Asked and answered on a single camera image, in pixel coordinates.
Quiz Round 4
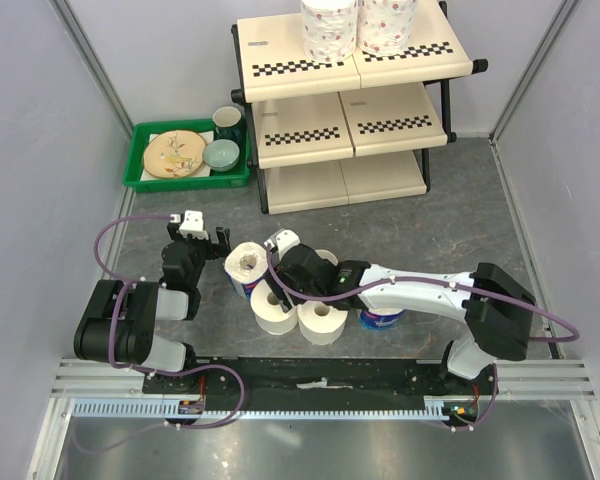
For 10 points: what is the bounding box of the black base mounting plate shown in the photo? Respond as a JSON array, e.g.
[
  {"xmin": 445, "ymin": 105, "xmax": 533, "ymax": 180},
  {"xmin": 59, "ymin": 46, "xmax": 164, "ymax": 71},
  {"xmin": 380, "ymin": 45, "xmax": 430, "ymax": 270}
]
[{"xmin": 142, "ymin": 355, "xmax": 501, "ymax": 416}]

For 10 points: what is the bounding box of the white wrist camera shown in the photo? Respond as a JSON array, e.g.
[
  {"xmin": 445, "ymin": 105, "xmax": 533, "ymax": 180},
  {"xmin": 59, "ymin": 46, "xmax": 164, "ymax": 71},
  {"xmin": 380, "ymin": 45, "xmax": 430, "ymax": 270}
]
[
  {"xmin": 178, "ymin": 210, "xmax": 209, "ymax": 240},
  {"xmin": 264, "ymin": 229, "xmax": 301, "ymax": 258}
]

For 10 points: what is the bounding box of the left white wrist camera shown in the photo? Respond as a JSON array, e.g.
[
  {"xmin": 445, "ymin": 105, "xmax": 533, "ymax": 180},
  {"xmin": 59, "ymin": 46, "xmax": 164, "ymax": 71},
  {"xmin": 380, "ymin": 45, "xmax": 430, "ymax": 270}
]
[{"xmin": 178, "ymin": 210, "xmax": 209, "ymax": 240}]

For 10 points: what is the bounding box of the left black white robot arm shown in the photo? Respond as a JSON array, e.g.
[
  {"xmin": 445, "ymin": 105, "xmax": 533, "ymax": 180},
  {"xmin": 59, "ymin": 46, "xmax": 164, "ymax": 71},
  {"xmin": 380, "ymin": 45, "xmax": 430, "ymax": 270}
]
[{"xmin": 73, "ymin": 223, "xmax": 231, "ymax": 393}]

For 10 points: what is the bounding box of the floral white paper towel roll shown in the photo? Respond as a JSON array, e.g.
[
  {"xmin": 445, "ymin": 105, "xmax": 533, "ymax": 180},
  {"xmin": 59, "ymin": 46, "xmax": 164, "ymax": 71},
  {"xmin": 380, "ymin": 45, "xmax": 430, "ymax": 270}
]
[{"xmin": 357, "ymin": 0, "xmax": 419, "ymax": 57}]

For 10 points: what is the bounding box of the dark green mug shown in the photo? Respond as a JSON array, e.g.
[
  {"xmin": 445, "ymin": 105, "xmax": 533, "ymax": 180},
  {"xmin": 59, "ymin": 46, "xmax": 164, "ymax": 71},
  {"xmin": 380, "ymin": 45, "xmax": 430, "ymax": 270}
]
[{"xmin": 212, "ymin": 106, "xmax": 242, "ymax": 144}]

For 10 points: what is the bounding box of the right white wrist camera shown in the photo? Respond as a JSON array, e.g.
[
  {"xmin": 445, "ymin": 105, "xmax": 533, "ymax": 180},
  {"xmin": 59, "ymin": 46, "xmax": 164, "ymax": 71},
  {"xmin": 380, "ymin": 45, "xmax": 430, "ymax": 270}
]
[{"xmin": 264, "ymin": 229, "xmax": 301, "ymax": 258}]

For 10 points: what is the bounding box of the cream three-tier shelf rack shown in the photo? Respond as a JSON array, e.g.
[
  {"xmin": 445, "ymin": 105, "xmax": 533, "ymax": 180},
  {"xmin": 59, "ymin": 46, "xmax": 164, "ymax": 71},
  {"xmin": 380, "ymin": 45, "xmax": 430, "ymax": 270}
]
[{"xmin": 231, "ymin": 1, "xmax": 489, "ymax": 214}]

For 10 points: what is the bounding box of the blue wrapped paper towel roll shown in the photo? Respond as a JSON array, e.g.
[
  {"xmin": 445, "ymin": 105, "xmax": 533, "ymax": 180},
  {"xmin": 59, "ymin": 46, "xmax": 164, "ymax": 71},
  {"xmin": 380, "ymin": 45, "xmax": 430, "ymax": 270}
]
[
  {"xmin": 224, "ymin": 242, "xmax": 268, "ymax": 300},
  {"xmin": 357, "ymin": 308, "xmax": 404, "ymax": 330}
]

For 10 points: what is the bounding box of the plain white paper towel roll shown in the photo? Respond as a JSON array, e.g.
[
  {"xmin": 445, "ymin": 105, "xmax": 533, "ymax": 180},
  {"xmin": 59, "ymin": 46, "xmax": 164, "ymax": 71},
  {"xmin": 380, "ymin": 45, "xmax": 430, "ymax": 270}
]
[
  {"xmin": 297, "ymin": 301, "xmax": 348, "ymax": 346},
  {"xmin": 250, "ymin": 280, "xmax": 298, "ymax": 336}
]

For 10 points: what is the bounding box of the floral ceramic plate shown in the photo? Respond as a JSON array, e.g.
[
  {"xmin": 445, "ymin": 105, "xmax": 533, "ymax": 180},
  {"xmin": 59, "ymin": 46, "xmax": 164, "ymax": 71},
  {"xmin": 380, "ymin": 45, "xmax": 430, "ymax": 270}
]
[{"xmin": 142, "ymin": 129, "xmax": 208, "ymax": 180}]

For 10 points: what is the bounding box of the green plastic tray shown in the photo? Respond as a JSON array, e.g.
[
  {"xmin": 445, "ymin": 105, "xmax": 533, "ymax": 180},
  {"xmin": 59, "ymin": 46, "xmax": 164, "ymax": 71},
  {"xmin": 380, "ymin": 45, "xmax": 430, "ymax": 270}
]
[{"xmin": 123, "ymin": 118, "xmax": 251, "ymax": 194}]

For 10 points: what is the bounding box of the yellow ceramic mug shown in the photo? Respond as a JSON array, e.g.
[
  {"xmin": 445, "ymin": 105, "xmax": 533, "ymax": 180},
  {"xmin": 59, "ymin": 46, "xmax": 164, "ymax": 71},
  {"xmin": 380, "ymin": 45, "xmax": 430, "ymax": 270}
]
[{"xmin": 316, "ymin": 249, "xmax": 338, "ymax": 266}]

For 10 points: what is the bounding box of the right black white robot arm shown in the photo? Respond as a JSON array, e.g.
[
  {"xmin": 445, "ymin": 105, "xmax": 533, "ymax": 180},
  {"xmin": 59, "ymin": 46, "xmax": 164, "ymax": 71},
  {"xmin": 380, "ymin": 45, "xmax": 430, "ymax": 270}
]
[{"xmin": 265, "ymin": 243, "xmax": 536, "ymax": 394}]

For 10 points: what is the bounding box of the light green ceramic bowl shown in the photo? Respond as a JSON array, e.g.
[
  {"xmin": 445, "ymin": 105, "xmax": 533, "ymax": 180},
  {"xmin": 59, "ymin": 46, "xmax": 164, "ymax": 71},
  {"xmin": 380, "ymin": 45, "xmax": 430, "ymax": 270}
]
[{"xmin": 203, "ymin": 139, "xmax": 240, "ymax": 172}]

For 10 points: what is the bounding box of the blue slotted cable duct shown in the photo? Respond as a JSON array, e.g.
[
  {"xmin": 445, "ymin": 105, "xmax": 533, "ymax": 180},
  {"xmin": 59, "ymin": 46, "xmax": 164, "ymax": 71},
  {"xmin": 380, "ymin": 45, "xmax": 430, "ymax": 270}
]
[{"xmin": 72, "ymin": 398, "xmax": 477, "ymax": 421}]

